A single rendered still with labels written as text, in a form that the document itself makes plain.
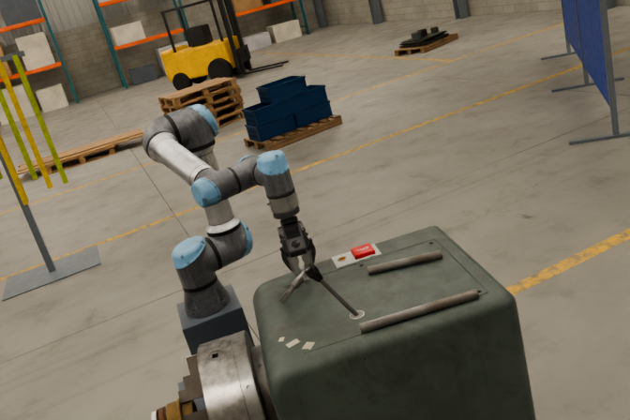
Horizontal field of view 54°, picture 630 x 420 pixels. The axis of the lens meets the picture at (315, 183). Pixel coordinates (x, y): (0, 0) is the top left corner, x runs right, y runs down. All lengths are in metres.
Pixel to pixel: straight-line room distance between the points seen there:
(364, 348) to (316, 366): 0.11
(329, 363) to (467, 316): 0.32
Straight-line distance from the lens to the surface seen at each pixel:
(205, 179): 1.59
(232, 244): 2.05
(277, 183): 1.55
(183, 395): 1.69
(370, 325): 1.43
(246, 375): 1.53
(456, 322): 1.45
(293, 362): 1.41
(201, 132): 1.94
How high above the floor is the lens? 2.03
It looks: 18 degrees down
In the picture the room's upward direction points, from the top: 15 degrees counter-clockwise
